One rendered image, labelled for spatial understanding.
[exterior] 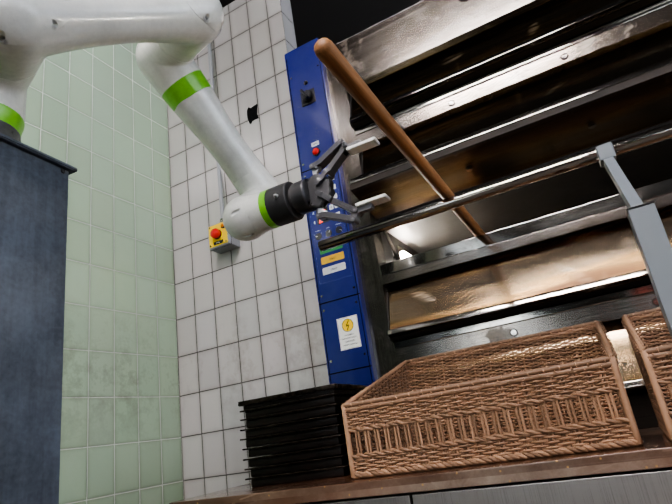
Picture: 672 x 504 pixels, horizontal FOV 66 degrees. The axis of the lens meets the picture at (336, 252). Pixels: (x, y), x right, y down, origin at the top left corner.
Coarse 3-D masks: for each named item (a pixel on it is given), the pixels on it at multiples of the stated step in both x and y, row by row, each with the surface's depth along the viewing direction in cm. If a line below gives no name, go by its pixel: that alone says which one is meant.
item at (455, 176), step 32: (608, 96) 137; (640, 96) 137; (512, 128) 146; (544, 128) 146; (576, 128) 147; (608, 128) 147; (640, 128) 148; (448, 160) 156; (480, 160) 157; (512, 160) 158; (544, 160) 158; (352, 192) 168; (384, 192) 169; (416, 192) 170
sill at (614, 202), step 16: (640, 192) 141; (656, 192) 139; (576, 208) 147; (592, 208) 145; (608, 208) 143; (528, 224) 153; (544, 224) 151; (560, 224) 148; (464, 240) 161; (480, 240) 158; (496, 240) 156; (416, 256) 167; (432, 256) 164; (448, 256) 162; (384, 272) 171
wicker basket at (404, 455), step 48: (528, 336) 142; (576, 336) 136; (384, 384) 137; (432, 384) 149; (480, 384) 101; (528, 384) 97; (576, 384) 94; (384, 432) 108; (480, 432) 137; (528, 432) 95; (576, 432) 92; (624, 432) 89
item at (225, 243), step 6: (222, 222) 201; (210, 228) 203; (222, 234) 199; (228, 234) 198; (210, 240) 201; (216, 240) 200; (222, 240) 198; (228, 240) 197; (234, 240) 200; (210, 246) 200; (216, 246) 199; (222, 246) 199; (228, 246) 200; (234, 246) 201; (222, 252) 205
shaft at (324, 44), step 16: (320, 48) 74; (336, 48) 75; (336, 64) 76; (352, 80) 81; (352, 96) 85; (368, 96) 85; (368, 112) 89; (384, 112) 91; (384, 128) 94; (400, 128) 98; (400, 144) 101; (416, 160) 108; (432, 176) 116; (448, 192) 127; (464, 208) 140
